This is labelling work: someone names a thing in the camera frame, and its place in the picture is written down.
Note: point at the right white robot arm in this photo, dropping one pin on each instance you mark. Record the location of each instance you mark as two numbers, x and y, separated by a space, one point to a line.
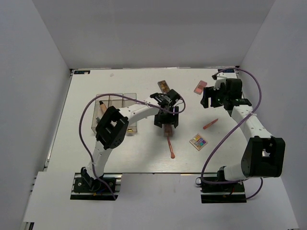
264 153

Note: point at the clear left organizer bin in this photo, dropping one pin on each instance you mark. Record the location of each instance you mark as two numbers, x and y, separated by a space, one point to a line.
97 111

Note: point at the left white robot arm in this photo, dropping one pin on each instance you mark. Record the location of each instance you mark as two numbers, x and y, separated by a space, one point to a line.
112 128

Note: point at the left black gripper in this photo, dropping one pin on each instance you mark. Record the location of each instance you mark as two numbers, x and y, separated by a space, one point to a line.
158 122

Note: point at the pink blush palette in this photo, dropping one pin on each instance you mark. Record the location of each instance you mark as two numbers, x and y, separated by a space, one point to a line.
199 88

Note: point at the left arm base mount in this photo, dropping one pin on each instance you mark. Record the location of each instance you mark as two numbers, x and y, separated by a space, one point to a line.
98 191

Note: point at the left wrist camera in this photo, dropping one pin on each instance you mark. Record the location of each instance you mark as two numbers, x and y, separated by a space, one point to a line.
160 98

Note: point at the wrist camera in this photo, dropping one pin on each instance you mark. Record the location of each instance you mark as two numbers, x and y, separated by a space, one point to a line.
160 98
219 79

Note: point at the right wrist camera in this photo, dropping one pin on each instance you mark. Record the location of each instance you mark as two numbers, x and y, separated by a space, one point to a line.
219 79

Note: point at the clear organizer bin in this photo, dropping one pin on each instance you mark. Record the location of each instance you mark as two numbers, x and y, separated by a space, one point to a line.
115 101
132 128
97 111

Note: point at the clear right organizer bin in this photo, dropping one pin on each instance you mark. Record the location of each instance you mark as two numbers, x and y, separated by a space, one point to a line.
132 128

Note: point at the clear middle organizer bin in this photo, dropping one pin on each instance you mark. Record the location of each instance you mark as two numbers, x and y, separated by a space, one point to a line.
115 101

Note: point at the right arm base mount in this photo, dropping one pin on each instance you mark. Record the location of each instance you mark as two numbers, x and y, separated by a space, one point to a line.
221 193

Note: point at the colourful eyeshadow palette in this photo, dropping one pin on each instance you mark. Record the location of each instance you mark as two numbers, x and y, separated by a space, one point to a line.
198 142

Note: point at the coral short makeup brush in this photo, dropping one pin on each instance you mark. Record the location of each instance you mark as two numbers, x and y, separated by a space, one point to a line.
210 123

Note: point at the beige foundation tube black cap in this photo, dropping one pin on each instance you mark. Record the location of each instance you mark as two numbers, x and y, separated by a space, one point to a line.
102 106

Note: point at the brown eyeshadow palette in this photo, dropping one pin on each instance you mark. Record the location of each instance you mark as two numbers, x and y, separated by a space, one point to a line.
163 86

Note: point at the mauve eyeshadow palette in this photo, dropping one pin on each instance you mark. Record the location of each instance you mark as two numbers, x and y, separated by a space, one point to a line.
168 131

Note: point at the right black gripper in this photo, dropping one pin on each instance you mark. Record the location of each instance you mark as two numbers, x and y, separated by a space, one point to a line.
210 92

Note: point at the pink makeup brush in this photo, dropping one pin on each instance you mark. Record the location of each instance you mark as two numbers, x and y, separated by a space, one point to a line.
172 155

